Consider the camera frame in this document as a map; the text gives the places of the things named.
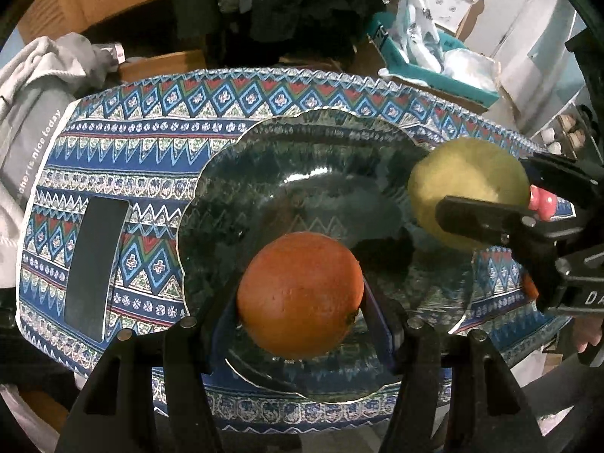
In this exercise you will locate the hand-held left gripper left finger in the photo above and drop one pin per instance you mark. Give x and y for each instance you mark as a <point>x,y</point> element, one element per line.
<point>219,314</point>

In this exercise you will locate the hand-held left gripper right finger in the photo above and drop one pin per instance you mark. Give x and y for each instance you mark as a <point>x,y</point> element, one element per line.
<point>380,325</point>

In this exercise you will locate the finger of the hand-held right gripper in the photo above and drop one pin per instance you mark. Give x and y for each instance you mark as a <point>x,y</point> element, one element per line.
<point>476,219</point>
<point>557,172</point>

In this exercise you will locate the red apple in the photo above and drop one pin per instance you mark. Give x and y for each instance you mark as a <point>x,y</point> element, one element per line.
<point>542,204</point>

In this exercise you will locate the yellow pear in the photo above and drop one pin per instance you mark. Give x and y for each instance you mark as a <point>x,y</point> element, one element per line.
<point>465,174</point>

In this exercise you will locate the orange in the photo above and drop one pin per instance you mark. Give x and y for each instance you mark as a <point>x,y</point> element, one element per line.
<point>302,292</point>

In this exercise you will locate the scalloped glass plate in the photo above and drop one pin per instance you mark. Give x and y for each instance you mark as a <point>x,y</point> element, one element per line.
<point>302,179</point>

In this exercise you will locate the person's right hand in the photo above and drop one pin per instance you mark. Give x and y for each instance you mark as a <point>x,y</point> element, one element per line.
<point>590,336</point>

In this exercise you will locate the metal shelf with jars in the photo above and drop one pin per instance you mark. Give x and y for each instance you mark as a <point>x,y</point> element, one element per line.
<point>566,130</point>

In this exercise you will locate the small tangerine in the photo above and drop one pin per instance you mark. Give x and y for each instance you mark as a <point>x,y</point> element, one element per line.
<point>531,288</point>

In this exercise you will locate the black smartphone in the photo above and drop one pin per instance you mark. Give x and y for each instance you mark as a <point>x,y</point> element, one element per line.
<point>94,269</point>

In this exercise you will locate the clear plastic bag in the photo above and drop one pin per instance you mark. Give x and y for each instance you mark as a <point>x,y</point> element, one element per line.
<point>469,68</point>

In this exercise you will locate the teal box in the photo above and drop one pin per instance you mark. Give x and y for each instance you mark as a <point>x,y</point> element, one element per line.
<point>443,82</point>

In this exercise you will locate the blue patterned tablecloth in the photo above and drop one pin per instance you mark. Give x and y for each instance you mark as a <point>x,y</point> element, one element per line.
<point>155,141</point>

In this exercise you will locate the white printed plastic bag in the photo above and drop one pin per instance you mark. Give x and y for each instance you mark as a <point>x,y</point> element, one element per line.
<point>417,19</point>

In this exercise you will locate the flat cardboard box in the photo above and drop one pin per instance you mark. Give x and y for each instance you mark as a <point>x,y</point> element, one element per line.
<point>321,63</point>

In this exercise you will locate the grey hoodie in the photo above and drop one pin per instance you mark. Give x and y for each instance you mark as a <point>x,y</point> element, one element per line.
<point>42,104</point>

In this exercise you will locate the dark hanging clothes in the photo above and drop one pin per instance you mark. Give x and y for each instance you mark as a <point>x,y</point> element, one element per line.
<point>283,0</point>

